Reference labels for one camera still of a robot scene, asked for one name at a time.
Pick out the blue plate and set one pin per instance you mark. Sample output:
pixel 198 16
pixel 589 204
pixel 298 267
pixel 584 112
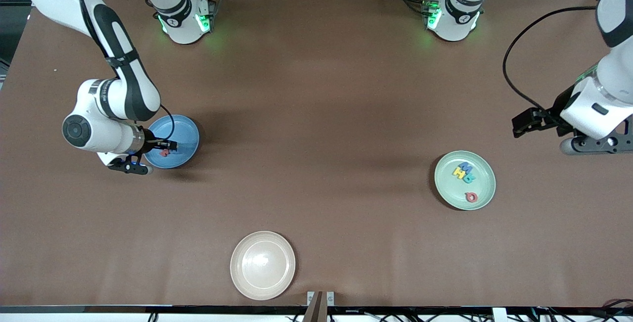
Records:
pixel 185 131

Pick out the yellow foam letter H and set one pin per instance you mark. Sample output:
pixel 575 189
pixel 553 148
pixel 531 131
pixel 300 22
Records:
pixel 460 173

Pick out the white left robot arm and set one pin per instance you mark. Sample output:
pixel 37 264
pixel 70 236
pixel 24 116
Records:
pixel 615 69

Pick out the teal foam letter R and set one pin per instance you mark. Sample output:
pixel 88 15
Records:
pixel 470 179

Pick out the red foam letter Q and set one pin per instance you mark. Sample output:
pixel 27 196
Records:
pixel 470 197

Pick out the red lowercase letter w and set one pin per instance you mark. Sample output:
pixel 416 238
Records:
pixel 163 154

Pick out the beige plate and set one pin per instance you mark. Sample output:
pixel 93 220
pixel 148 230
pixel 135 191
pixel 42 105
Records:
pixel 262 265

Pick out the mint green plate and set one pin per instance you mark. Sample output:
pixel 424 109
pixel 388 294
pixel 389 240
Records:
pixel 474 203

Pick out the blue foam letter M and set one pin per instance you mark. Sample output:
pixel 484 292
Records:
pixel 467 166

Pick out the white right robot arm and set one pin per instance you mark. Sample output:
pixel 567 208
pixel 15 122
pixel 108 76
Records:
pixel 113 40

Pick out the table edge rail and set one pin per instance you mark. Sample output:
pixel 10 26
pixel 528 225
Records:
pixel 99 318

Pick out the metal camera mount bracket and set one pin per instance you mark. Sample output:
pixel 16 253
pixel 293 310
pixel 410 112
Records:
pixel 320 307

